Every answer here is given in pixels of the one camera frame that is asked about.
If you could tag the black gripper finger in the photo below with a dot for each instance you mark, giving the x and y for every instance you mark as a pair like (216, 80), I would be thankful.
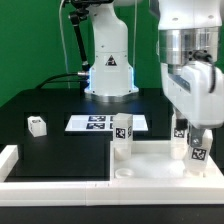
(195, 136)
(181, 121)

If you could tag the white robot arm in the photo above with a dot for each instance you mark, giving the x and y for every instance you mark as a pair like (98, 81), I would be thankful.
(185, 34)

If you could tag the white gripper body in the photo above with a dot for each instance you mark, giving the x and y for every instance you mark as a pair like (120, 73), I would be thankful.
(189, 93)

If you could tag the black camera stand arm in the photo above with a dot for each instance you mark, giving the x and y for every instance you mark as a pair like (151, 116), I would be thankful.
(80, 14)

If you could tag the white U-shaped obstacle fence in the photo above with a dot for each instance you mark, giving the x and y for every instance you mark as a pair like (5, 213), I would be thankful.
(111, 192)

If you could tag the AprilTag marker sheet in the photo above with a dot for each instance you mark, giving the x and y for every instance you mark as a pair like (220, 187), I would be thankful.
(82, 123)

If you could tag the white square tabletop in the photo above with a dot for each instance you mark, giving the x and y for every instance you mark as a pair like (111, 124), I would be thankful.
(152, 161)

